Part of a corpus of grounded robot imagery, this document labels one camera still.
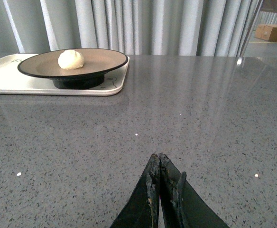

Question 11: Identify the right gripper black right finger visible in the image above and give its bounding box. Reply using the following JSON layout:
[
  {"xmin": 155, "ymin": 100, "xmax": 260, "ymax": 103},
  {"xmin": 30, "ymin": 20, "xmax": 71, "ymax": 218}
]
[{"xmin": 159, "ymin": 153, "xmax": 228, "ymax": 228}]

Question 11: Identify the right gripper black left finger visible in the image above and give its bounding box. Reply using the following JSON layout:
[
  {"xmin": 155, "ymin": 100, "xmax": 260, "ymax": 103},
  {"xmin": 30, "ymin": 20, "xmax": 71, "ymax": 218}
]
[{"xmin": 111, "ymin": 154, "xmax": 160, "ymax": 228}]

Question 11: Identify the beige plate with black rim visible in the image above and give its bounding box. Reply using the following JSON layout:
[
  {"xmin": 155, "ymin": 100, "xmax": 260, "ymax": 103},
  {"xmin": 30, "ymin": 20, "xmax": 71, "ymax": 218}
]
[{"xmin": 18, "ymin": 48, "xmax": 129, "ymax": 89}]

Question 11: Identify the white steamed bun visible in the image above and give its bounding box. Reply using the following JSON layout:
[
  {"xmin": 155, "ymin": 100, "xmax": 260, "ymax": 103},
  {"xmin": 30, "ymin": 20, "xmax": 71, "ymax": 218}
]
[{"xmin": 58, "ymin": 49, "xmax": 84, "ymax": 70}]

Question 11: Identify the white plastic tray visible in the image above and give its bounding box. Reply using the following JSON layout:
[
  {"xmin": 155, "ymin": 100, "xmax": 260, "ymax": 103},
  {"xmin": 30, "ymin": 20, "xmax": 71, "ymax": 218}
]
[{"xmin": 0, "ymin": 54, "xmax": 128, "ymax": 96}]

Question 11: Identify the grey pleated curtain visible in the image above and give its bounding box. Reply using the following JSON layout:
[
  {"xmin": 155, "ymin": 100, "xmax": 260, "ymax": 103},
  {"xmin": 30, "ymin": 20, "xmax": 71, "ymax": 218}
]
[{"xmin": 0, "ymin": 0, "xmax": 257, "ymax": 57}]

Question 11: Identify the brown cardboard box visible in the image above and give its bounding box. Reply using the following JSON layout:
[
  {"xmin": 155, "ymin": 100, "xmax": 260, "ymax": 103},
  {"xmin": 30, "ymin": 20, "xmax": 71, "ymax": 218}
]
[{"xmin": 255, "ymin": 24, "xmax": 277, "ymax": 42}]

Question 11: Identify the metal stand pole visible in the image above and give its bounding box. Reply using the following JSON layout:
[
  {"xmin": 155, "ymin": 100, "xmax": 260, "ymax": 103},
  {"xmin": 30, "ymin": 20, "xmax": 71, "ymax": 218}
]
[{"xmin": 238, "ymin": 0, "xmax": 264, "ymax": 57}]

